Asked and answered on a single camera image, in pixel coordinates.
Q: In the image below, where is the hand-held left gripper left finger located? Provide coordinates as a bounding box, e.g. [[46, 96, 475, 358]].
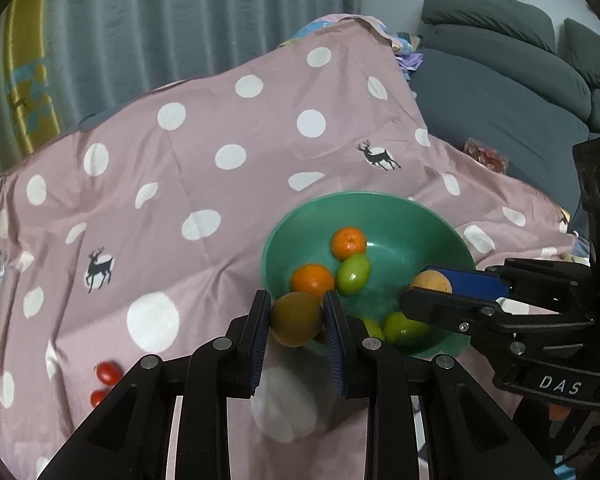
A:
[[37, 290, 273, 480]]

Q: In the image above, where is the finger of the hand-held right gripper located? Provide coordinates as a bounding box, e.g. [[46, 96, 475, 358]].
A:
[[426, 258, 594, 316], [398, 286, 597, 377]]

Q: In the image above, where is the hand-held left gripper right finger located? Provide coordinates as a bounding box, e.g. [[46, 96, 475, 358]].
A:
[[324, 290, 556, 480]]

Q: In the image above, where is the small tan round fruit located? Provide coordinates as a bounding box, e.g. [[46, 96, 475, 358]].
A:
[[409, 270, 453, 295]]

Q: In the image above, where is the large green mango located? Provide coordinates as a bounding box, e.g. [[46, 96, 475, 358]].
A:
[[384, 311, 433, 353]]

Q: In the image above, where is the small green fruit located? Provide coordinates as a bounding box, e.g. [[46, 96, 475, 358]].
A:
[[360, 317, 386, 343]]

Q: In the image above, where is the olive brown round fruit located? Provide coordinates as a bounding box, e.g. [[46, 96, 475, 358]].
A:
[[271, 291, 325, 348]]

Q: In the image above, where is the orange mandarin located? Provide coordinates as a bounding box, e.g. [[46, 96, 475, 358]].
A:
[[331, 227, 368, 261], [291, 263, 336, 297]]

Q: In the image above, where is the green bowl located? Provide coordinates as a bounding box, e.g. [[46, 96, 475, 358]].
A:
[[261, 191, 476, 361]]

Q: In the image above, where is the yellow-green oval fruit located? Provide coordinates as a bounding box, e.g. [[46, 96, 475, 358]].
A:
[[336, 253, 372, 296]]

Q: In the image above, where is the red snack packet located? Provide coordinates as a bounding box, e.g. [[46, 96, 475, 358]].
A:
[[462, 137, 511, 175]]

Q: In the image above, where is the grey sofa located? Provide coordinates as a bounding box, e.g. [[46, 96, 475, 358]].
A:
[[410, 0, 600, 221]]

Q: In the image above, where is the colourful printed cloth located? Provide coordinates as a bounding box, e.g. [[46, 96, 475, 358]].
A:
[[280, 15, 426, 96]]

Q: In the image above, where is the pink polka-dot blanket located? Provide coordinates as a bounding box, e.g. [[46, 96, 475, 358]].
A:
[[0, 14, 581, 480]]

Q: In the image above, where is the grey curtain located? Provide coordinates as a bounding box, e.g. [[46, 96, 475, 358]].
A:
[[0, 0, 366, 201]]

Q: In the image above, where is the yellow patterned curtain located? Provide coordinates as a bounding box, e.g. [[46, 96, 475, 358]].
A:
[[5, 0, 63, 156]]

